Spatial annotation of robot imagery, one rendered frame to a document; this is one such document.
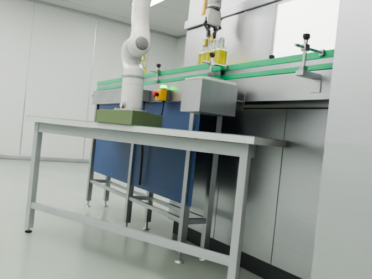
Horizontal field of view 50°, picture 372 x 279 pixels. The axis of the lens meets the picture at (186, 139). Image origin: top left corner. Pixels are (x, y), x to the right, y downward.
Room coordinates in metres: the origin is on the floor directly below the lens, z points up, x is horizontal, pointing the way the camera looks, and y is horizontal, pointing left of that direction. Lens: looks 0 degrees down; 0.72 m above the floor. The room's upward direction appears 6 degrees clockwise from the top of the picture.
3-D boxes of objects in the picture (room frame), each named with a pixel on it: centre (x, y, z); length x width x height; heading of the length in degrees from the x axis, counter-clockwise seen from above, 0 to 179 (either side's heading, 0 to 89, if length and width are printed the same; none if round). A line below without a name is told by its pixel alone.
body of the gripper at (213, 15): (2.44, -0.09, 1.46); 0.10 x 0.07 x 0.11; 122
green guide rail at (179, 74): (2.93, 0.38, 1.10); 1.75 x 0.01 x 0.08; 33
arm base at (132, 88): (2.23, 0.32, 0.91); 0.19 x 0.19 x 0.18
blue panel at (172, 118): (2.95, 0.29, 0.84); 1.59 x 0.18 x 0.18; 33
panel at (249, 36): (2.20, -0.41, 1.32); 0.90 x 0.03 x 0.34; 33
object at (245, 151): (2.21, 0.33, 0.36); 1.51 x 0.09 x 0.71; 57
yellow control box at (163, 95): (2.50, 0.17, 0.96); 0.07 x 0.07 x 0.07; 33
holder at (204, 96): (2.04, -0.12, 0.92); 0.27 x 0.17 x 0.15; 123
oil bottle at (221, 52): (2.34, -0.15, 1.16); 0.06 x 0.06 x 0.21; 33
